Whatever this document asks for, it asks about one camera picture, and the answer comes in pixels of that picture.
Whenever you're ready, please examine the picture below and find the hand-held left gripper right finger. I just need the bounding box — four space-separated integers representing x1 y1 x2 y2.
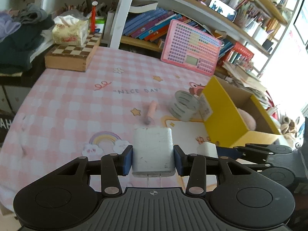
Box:
173 145 258 196

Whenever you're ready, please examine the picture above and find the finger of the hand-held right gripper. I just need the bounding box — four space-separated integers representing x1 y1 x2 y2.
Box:
216 146 272 172
233 143 293 155

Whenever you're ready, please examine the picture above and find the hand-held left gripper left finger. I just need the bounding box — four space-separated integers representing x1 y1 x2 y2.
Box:
52 145 133 197

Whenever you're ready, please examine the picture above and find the small white plastic block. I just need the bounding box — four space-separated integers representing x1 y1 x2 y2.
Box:
197 141 219 159

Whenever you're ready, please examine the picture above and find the white charger adapter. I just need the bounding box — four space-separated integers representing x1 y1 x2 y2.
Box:
132 127 177 188

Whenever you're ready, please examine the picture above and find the pink plush toy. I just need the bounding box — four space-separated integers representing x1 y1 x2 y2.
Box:
237 108 257 130

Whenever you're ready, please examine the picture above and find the yellow cardboard box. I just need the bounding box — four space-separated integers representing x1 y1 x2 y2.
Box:
198 76 288 148

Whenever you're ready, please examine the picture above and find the printed adhesive tape roll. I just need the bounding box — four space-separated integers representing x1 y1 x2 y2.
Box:
168 91 200 122

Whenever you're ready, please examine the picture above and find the pink marker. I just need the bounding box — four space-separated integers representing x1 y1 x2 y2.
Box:
144 101 157 125

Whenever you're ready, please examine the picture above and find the brown fluffy plush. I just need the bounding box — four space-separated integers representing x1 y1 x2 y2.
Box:
280 115 301 137

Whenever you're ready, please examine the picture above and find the stack of papers and books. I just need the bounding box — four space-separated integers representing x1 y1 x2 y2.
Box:
223 58 272 106

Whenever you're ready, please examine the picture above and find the pink checked tablecloth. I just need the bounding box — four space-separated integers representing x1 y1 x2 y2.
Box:
0 46 289 212

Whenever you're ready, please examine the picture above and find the colourful printed box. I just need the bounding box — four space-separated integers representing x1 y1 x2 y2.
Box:
230 53 255 71

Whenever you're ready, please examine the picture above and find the red cardboard box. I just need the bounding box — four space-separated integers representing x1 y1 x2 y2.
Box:
231 42 255 59

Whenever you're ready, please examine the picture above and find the black box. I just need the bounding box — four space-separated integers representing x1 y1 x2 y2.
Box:
262 38 274 52

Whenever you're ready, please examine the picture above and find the pink learning tablet toy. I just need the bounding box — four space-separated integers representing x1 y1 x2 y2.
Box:
160 19 222 76

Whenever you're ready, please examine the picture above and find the wooden chess box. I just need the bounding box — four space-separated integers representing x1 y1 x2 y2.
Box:
44 32 103 72

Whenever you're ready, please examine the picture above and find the white storage box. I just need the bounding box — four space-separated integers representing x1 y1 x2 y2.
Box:
253 22 269 39

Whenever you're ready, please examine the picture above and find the clear pen holder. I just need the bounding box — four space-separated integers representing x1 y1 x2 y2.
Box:
234 7 259 33

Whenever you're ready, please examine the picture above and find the white jar with green lid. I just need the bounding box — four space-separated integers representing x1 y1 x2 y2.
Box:
95 17 106 33

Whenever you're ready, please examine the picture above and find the row of blue books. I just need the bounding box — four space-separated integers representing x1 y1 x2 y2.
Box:
121 7 235 58

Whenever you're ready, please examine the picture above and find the floral tissue box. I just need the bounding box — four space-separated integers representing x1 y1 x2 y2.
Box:
52 15 89 47

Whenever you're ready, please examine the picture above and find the white bookshelf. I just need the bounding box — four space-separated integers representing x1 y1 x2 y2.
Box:
41 0 304 77

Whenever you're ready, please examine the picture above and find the red stick with white cap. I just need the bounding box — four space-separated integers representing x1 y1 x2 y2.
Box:
90 0 99 33

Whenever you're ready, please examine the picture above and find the open paperback book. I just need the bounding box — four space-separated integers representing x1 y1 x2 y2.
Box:
130 1 159 14

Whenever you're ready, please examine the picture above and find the pile of clothes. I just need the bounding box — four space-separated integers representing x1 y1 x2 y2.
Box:
0 3 56 74

